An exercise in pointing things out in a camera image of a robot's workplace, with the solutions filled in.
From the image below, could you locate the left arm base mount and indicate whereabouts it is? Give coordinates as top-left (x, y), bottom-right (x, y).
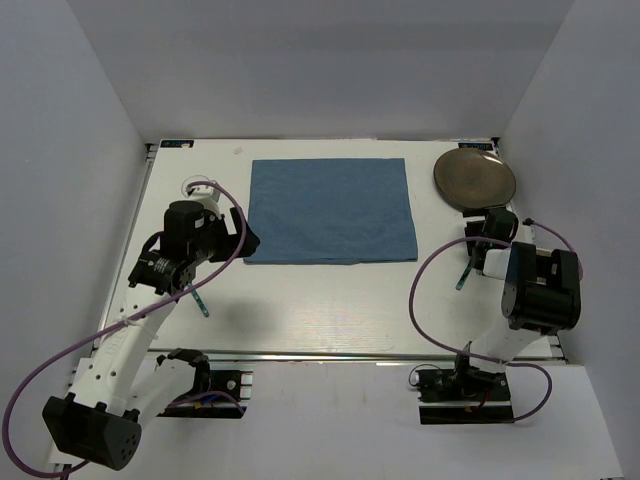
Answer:
top-left (155, 348), bottom-right (253, 419)

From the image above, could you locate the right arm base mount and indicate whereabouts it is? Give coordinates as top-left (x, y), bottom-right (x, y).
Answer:
top-left (408, 364), bottom-right (514, 426)

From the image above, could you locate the blue cloth napkin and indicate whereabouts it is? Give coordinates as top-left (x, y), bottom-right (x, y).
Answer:
top-left (246, 158), bottom-right (418, 265)

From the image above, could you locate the knife with green handle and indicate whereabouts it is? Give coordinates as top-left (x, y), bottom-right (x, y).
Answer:
top-left (455, 259), bottom-right (473, 291)

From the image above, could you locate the clear drinking glass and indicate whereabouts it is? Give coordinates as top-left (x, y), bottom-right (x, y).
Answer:
top-left (181, 175), bottom-right (213, 197)

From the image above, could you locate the fork with green handle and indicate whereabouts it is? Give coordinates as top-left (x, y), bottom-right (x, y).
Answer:
top-left (191, 289), bottom-right (210, 318)

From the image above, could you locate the dark round plate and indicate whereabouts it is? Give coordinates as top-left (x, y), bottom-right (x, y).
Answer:
top-left (433, 148), bottom-right (517, 211)

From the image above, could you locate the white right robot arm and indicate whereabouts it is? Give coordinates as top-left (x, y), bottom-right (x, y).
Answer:
top-left (451, 206), bottom-right (583, 399)

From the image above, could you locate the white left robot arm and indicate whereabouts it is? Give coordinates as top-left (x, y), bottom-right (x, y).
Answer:
top-left (43, 200), bottom-right (260, 471)

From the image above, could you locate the blue label sticker left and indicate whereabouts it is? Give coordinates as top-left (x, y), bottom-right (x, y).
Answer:
top-left (159, 139), bottom-right (195, 149)

